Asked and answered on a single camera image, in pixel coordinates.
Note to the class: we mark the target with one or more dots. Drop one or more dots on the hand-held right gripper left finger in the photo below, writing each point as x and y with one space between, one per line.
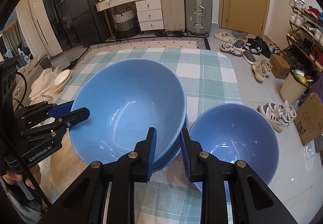
152 153

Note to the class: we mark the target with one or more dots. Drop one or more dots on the person's left hand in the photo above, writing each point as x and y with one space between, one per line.
15 177

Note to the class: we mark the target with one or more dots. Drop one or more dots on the white tall cabinet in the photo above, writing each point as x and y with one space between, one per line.
40 24

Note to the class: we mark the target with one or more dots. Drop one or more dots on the green checked tablecloth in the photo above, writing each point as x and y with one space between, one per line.
201 80

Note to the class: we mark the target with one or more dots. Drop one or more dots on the beige slippers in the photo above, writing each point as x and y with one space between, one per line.
223 36

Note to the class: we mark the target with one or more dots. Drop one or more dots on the grey refrigerator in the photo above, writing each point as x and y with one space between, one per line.
85 11

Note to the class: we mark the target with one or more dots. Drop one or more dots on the grey white woven basket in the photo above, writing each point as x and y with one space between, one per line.
125 24

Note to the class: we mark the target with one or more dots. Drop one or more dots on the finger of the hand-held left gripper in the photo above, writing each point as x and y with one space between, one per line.
61 110
77 114

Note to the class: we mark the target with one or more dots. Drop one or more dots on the white plastic bag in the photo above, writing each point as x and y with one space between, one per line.
41 85

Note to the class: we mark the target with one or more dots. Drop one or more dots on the black white patterned rug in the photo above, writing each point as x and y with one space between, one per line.
164 42

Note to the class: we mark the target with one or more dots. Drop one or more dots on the grey sofa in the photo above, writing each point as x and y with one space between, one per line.
35 63

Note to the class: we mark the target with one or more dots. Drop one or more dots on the dark glass cabinet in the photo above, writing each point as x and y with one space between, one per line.
53 6

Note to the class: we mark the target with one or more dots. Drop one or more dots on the cream trash bin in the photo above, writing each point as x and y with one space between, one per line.
292 90

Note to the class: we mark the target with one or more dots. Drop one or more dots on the grey door mat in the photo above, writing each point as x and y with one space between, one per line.
239 35

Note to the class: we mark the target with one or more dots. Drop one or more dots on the metal shoe rack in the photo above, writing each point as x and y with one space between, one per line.
302 49

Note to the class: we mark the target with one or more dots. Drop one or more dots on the small white paper bowl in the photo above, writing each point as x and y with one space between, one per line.
61 78

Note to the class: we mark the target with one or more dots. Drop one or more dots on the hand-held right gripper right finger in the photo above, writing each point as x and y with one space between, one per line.
186 158

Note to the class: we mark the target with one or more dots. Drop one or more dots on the white green sneaker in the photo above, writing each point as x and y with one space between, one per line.
286 110
271 116

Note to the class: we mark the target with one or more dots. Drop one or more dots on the silver suitcase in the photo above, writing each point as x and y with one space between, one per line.
198 10

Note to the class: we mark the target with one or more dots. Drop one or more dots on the large printed cardboard box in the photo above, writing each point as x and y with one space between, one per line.
311 117

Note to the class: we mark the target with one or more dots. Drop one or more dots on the small brown cardboard box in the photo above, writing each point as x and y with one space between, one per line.
280 67

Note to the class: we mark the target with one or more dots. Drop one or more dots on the white vanity desk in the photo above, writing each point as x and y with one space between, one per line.
149 15

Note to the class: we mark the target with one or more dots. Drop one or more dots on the rows of stored shoes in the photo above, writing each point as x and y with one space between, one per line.
310 29

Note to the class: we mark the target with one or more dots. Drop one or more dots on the blue ceramic bowl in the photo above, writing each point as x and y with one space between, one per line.
234 138
174 154
126 102

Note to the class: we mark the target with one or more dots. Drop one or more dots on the white suitcase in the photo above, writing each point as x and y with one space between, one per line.
171 8

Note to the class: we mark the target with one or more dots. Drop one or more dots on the pile of mixed shoes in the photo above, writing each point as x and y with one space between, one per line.
252 49

